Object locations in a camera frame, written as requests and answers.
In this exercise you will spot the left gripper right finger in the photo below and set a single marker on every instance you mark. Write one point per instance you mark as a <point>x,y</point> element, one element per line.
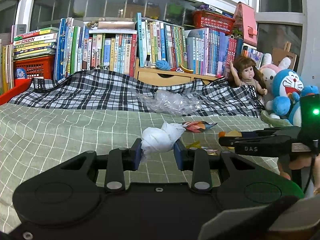
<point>233,181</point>

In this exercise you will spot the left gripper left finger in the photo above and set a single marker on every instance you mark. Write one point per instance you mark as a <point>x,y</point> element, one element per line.
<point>72,190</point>

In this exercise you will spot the orange peel piece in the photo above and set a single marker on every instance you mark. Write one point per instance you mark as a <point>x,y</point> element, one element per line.
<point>230,134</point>

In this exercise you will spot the white tissue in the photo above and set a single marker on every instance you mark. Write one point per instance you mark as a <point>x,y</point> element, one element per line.
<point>161,140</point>

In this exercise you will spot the stack of flat books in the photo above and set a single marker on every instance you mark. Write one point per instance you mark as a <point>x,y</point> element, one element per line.
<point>37,43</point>

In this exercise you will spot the row of upright books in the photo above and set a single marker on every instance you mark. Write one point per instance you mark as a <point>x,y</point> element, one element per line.
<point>115,45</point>

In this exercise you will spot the blue Doraemon plush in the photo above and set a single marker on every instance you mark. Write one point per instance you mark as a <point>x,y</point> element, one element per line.
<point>287,89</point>

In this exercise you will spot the colourful small snack wrapper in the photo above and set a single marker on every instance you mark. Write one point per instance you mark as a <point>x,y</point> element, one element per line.
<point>198,126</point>

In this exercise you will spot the pink white rabbit plush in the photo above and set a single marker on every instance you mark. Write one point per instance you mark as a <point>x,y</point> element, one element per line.
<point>269,71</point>

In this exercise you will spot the brown haired doll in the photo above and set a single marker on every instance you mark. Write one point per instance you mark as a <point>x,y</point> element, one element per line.
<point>243,72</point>

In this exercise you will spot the black white plaid blanket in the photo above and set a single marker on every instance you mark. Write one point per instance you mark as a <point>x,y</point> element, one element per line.
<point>103,89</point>

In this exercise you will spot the clear crumpled plastic bag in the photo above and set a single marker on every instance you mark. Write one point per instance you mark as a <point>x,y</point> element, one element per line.
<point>163,101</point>

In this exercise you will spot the red plastic basket left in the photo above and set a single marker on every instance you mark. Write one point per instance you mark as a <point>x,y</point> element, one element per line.
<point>37,67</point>

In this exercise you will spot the pink toy house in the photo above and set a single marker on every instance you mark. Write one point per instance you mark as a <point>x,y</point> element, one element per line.
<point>245,22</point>

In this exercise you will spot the wooden drawer organizer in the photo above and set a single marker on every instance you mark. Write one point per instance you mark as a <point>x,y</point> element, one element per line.
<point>158,77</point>

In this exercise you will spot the blue yarn ball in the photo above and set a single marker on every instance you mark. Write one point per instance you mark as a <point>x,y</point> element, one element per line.
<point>163,65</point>

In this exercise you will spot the red bed rail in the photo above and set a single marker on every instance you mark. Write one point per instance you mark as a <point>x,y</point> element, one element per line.
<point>21,85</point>

